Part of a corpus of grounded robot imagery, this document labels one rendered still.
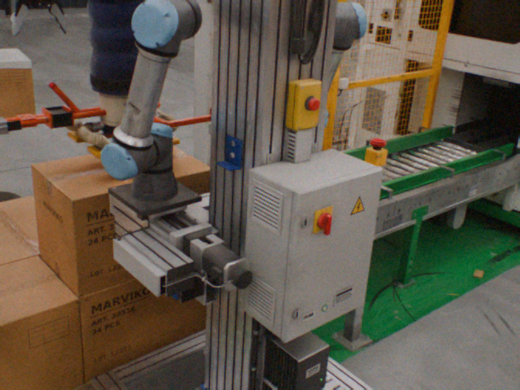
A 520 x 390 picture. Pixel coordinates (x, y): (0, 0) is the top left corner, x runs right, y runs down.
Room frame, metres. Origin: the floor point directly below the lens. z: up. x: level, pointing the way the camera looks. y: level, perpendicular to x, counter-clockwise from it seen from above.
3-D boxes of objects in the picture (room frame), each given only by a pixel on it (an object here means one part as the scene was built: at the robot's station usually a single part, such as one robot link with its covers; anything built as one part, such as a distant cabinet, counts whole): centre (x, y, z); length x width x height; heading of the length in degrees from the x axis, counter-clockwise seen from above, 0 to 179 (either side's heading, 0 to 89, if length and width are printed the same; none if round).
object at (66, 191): (2.25, 0.55, 0.74); 0.60 x 0.40 x 0.40; 130
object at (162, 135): (1.80, 0.34, 1.20); 0.13 x 0.12 x 0.14; 157
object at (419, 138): (3.69, -0.72, 0.60); 1.60 x 0.10 x 0.09; 131
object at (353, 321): (2.49, -0.50, 0.50); 0.07 x 0.07 x 1.00; 41
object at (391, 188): (3.29, -1.07, 0.60); 1.60 x 0.10 x 0.09; 131
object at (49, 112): (2.10, 0.74, 1.18); 0.10 x 0.08 x 0.06; 39
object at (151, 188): (1.80, 0.34, 1.09); 0.15 x 0.15 x 0.10
